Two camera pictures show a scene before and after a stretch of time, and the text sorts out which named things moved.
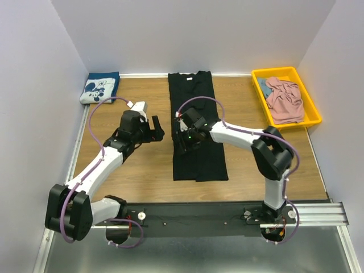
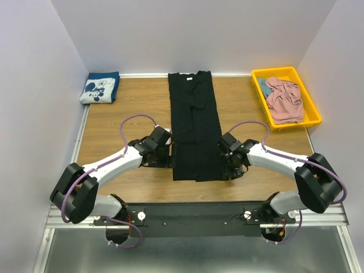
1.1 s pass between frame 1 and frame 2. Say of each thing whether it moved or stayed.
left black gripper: moved
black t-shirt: stayed
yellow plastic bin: stayed
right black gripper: moved
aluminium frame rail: stayed
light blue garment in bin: stayed
